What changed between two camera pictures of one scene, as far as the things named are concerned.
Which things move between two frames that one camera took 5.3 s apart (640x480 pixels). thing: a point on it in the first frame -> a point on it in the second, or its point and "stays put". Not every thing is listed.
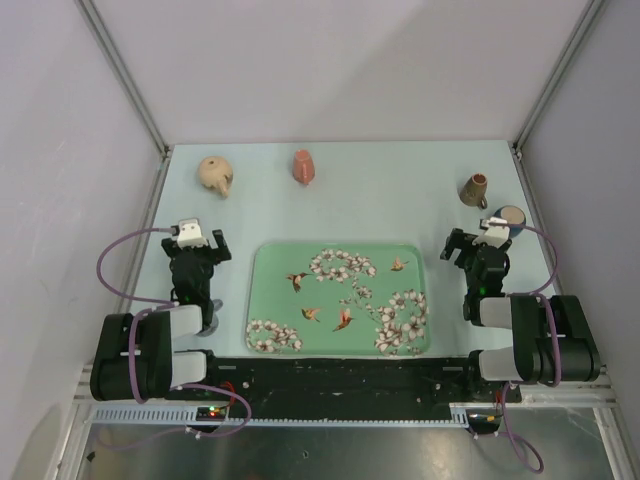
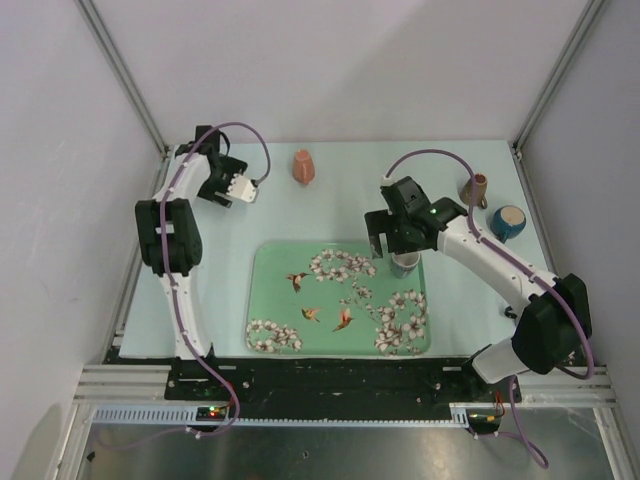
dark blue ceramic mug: x=514 y=216 stays put
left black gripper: x=171 y=247 -> x=231 y=166
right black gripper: x=455 y=240 -> x=378 y=222
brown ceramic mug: x=473 y=190 stays put
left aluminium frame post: x=123 y=76 stays put
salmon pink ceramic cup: x=303 y=168 stays put
